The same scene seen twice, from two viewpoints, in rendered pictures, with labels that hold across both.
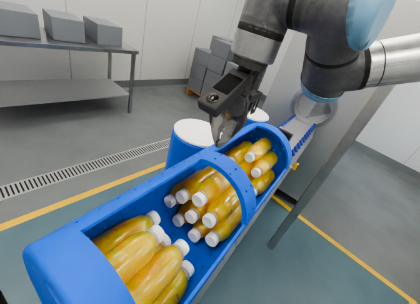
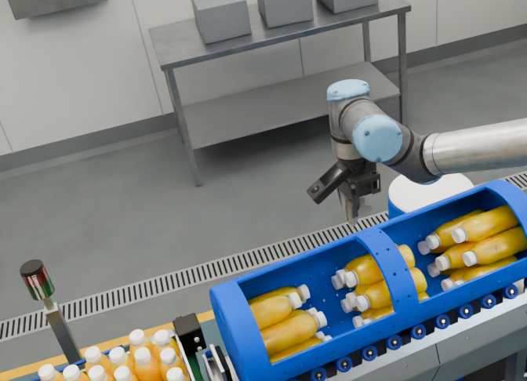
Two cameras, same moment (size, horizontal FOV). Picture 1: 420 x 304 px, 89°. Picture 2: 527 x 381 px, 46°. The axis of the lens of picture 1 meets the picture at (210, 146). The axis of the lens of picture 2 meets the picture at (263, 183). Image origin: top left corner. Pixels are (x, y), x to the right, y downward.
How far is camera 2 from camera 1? 1.16 m
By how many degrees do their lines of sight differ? 40
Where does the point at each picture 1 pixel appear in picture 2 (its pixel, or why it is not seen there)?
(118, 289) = (248, 314)
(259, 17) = (334, 131)
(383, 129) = not seen: outside the picture
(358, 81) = (423, 172)
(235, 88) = (332, 180)
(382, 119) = not seen: outside the picture
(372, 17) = (362, 150)
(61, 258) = (223, 292)
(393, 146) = not seen: outside the picture
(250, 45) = (336, 149)
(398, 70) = (445, 165)
